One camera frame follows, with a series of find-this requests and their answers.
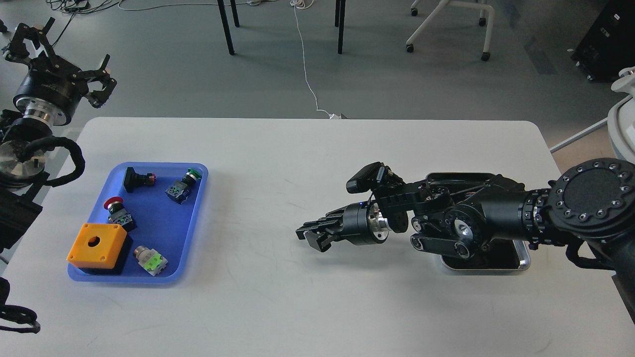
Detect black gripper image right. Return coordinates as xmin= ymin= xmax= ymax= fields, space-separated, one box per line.
xmin=296 ymin=202 xmax=390 ymax=252

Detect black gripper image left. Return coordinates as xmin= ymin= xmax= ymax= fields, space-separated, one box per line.
xmin=2 ymin=17 xmax=118 ymax=125

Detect red mushroom push button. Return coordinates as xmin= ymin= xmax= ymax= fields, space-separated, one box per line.
xmin=103 ymin=196 xmax=137 ymax=232

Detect blue plastic tray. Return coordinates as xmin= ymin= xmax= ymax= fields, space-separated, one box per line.
xmin=66 ymin=161 xmax=209 ymax=285

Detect silver metal tray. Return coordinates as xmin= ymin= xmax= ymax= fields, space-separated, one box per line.
xmin=421 ymin=173 xmax=530 ymax=271

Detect silver button green block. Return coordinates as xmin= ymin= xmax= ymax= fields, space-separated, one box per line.
xmin=133 ymin=245 xmax=168 ymax=276

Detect orange and black button box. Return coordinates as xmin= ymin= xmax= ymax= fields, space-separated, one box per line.
xmin=66 ymin=222 xmax=133 ymax=275

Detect black table legs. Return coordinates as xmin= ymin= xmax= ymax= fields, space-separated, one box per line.
xmin=217 ymin=0 xmax=347 ymax=56

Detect white rolling chair base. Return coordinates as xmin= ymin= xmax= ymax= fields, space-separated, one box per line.
xmin=406 ymin=0 xmax=497 ymax=61

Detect black equipment case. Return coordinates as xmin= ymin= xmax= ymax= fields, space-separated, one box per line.
xmin=571 ymin=0 xmax=635 ymax=82

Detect black floor cable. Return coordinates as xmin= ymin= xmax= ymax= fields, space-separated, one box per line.
xmin=47 ymin=0 xmax=120 ymax=45

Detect white floor cable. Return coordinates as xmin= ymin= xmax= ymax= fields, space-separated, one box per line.
xmin=119 ymin=0 xmax=343 ymax=120

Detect green push button switch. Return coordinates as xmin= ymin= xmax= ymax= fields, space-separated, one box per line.
xmin=165 ymin=168 xmax=202 ymax=205

